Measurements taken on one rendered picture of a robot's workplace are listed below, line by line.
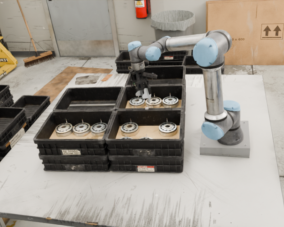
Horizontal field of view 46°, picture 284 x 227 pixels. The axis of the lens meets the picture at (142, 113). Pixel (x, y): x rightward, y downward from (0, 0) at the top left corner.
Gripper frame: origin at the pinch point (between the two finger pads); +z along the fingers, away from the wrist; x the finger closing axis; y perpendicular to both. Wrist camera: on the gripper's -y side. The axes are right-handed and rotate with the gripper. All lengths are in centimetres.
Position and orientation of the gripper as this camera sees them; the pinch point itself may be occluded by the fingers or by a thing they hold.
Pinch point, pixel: (147, 98)
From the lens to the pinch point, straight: 202.2
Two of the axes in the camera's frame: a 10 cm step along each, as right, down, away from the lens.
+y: -8.0, 3.8, -4.7
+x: 5.8, 2.7, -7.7
